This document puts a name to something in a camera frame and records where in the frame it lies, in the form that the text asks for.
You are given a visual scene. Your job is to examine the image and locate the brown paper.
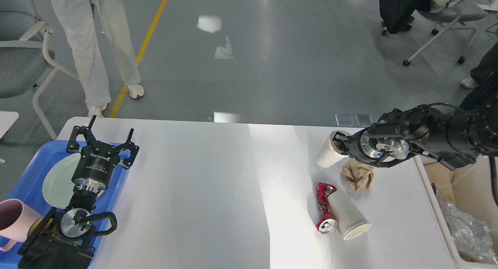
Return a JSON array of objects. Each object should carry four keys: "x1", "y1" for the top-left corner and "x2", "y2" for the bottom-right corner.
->
[{"x1": 341, "y1": 158, "x2": 375, "y2": 191}]

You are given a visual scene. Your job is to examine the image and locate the white plastic bin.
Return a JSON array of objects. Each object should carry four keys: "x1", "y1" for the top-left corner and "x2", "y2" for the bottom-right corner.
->
[{"x1": 414, "y1": 156, "x2": 497, "y2": 269}]

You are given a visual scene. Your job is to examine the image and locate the white paper cup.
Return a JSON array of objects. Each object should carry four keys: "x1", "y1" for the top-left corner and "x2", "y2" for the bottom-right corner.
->
[
  {"x1": 327, "y1": 190, "x2": 372, "y2": 240},
  {"x1": 317, "y1": 130, "x2": 349, "y2": 168}
]

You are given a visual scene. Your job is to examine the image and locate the brown paper bag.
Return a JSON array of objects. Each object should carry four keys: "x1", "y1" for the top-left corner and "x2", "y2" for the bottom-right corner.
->
[{"x1": 424, "y1": 163, "x2": 456, "y2": 206}]

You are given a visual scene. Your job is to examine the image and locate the chair with black jacket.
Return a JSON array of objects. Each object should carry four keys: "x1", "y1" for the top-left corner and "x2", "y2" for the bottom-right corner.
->
[{"x1": 379, "y1": 0, "x2": 486, "y2": 66}]

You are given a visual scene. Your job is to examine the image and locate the aluminium foil tray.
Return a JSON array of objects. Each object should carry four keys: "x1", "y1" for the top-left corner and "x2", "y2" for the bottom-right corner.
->
[{"x1": 435, "y1": 190, "x2": 497, "y2": 264}]

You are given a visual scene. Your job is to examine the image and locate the right metal floor plate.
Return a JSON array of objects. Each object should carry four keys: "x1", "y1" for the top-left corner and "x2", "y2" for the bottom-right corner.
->
[{"x1": 354, "y1": 114, "x2": 375, "y2": 128}]

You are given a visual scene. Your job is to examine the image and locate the red crumpled wrapper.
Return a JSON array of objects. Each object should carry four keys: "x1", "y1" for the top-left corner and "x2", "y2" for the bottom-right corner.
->
[{"x1": 316, "y1": 182, "x2": 337, "y2": 234}]

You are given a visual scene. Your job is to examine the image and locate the person in light trousers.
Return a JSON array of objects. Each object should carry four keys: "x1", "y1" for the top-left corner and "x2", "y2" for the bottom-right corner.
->
[{"x1": 51, "y1": 0, "x2": 144, "y2": 118}]

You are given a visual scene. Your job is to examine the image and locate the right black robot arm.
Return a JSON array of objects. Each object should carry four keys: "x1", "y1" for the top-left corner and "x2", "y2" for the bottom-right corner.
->
[{"x1": 323, "y1": 71, "x2": 498, "y2": 170}]

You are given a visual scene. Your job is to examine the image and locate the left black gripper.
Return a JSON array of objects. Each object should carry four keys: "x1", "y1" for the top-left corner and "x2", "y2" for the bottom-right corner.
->
[{"x1": 66, "y1": 115, "x2": 140, "y2": 192}]

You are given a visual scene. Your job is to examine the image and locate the left metal floor plate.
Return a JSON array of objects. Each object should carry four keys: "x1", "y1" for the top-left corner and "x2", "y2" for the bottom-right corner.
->
[{"x1": 335, "y1": 114, "x2": 355, "y2": 128}]

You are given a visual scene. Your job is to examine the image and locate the white side table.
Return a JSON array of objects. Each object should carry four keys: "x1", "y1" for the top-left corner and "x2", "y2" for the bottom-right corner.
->
[{"x1": 0, "y1": 111, "x2": 19, "y2": 138}]

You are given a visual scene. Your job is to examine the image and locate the green plate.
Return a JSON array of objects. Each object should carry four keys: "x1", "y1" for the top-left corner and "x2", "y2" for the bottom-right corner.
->
[{"x1": 42, "y1": 154, "x2": 104, "y2": 209}]

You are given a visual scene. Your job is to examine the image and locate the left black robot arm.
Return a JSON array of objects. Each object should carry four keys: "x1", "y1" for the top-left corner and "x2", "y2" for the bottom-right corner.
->
[{"x1": 18, "y1": 115, "x2": 139, "y2": 269}]

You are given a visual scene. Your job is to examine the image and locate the pink ribbed mug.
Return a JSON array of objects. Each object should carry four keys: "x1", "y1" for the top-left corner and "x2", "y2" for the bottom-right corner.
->
[{"x1": 0, "y1": 199, "x2": 43, "y2": 252}]

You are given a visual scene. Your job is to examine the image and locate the person in dark trousers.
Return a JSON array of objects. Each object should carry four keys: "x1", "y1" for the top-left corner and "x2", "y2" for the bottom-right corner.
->
[{"x1": 460, "y1": 42, "x2": 498, "y2": 89}]

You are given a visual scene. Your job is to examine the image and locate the metal floor plate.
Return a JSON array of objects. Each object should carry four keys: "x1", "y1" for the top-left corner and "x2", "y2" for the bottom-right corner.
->
[
  {"x1": 354, "y1": 114, "x2": 375, "y2": 128},
  {"x1": 335, "y1": 114, "x2": 355, "y2": 128}
]

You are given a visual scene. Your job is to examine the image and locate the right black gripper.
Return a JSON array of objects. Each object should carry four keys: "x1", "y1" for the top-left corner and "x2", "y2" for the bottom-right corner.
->
[{"x1": 333, "y1": 130, "x2": 377, "y2": 163}]

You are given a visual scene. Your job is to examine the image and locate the grey office chair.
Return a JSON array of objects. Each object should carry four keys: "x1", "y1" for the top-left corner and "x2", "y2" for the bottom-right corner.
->
[{"x1": 0, "y1": 0, "x2": 79, "y2": 140}]

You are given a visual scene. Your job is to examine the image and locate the blue-grey HOME mug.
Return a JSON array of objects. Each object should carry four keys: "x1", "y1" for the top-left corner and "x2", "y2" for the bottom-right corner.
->
[{"x1": 27, "y1": 217, "x2": 54, "y2": 238}]

